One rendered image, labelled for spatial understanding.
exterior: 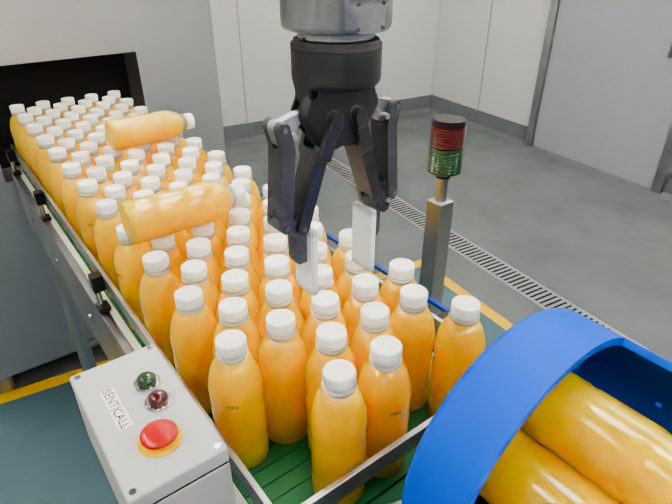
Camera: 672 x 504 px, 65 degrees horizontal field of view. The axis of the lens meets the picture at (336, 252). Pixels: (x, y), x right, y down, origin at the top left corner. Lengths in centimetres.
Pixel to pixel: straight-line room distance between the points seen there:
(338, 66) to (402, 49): 520
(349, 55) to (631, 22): 404
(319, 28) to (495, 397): 32
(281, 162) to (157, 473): 31
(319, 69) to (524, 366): 29
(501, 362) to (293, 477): 40
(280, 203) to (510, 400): 25
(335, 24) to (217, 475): 43
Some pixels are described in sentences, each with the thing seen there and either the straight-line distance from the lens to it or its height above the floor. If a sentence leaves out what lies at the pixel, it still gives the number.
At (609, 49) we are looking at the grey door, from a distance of 451.
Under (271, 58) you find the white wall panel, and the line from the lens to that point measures 492.
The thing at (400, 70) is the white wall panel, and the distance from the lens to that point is 566.
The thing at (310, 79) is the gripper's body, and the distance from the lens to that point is 44.
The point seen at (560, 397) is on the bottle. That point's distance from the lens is 51.
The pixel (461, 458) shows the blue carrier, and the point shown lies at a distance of 47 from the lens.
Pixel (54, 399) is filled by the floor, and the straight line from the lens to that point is 240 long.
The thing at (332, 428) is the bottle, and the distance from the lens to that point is 64.
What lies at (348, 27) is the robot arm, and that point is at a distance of 42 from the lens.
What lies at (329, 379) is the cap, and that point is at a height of 111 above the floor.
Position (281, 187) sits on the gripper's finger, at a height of 135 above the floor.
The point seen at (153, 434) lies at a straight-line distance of 58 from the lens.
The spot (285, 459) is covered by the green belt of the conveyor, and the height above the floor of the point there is 90.
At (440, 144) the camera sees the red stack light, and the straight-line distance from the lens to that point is 98.
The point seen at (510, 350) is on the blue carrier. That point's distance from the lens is 48.
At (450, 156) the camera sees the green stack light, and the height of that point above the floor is 120.
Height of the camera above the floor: 153
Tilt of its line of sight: 30 degrees down
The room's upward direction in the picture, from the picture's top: straight up
